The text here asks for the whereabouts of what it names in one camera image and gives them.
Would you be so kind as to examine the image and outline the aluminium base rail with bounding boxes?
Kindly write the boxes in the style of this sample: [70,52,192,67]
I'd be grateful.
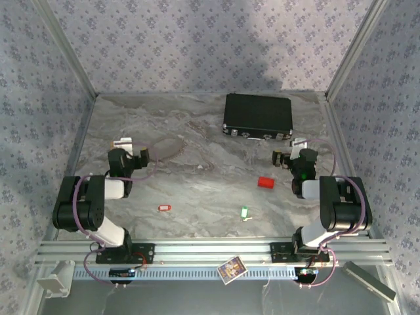
[34,238,393,265]

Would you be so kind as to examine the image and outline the white plastic bracket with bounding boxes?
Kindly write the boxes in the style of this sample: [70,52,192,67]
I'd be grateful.
[36,259,75,299]

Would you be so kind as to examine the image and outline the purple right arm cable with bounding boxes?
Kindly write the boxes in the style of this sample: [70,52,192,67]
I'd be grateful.
[297,137,368,290]

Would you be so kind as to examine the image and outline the left circuit board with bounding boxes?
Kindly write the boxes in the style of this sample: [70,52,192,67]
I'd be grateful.
[109,267,136,280]

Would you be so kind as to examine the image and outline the left aluminium side rail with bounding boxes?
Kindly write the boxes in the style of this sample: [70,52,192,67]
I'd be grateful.
[49,94,99,241]

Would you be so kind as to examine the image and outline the small printed card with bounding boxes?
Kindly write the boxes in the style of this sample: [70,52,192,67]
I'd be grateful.
[217,255,247,285]

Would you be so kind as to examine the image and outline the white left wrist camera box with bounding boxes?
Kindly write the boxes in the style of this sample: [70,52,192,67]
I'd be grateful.
[113,137,134,157]

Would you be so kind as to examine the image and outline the slotted grey cable duct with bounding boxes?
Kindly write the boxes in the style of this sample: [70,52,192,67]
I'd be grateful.
[72,264,298,280]

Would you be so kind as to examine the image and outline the right circuit board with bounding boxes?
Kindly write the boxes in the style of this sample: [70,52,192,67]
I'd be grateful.
[293,267,320,285]

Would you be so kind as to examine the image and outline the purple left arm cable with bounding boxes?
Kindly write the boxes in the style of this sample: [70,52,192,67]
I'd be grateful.
[72,140,161,290]

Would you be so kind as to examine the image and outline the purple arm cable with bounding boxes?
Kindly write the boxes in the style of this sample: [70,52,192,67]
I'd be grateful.
[72,140,161,290]
[297,137,368,290]

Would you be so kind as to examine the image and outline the black hard case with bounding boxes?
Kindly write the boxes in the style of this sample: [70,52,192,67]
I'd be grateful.
[221,93,294,142]

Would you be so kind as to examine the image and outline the right aluminium frame post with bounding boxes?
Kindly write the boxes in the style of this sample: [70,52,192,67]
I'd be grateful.
[324,0,391,101]

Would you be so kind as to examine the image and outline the circuit board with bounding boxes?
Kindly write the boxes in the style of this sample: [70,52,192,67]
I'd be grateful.
[109,267,136,280]
[293,267,320,285]

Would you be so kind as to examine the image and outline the red plastic cylinder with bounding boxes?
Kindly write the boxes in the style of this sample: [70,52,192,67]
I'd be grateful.
[257,176,275,191]

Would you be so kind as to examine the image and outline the right aluminium side rail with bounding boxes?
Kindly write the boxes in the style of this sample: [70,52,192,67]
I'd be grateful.
[320,93,373,238]

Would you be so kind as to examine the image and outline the aluminium side rail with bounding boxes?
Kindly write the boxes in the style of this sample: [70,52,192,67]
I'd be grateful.
[49,94,99,241]
[320,93,373,238]

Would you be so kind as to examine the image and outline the left aluminium frame post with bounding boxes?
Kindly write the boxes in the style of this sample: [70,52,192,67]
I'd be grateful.
[32,0,99,98]

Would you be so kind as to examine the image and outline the aluminium frame post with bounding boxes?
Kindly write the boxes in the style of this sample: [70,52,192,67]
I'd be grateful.
[32,0,99,98]
[324,0,391,101]

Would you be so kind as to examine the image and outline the grey metal bar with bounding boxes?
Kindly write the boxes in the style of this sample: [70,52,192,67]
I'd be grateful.
[341,261,397,303]

